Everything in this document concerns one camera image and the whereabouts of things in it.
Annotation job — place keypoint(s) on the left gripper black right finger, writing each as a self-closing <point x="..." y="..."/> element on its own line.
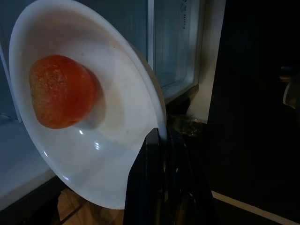
<point x="187" y="192"/>

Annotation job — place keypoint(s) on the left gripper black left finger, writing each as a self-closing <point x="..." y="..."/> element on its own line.
<point x="145" y="187"/>

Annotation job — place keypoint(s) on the white round bowl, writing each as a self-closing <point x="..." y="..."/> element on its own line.
<point x="112" y="105"/>

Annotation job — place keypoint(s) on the silver fridge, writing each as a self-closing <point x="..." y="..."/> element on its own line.
<point x="211" y="70"/>

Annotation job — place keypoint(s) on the clear fridge drawer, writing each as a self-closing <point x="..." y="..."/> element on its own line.
<point x="175" y="47"/>

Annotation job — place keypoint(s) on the black carpet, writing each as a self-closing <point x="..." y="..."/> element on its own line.
<point x="246" y="152"/>

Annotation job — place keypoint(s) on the white tape strip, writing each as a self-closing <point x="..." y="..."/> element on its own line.
<point x="257" y="208"/>

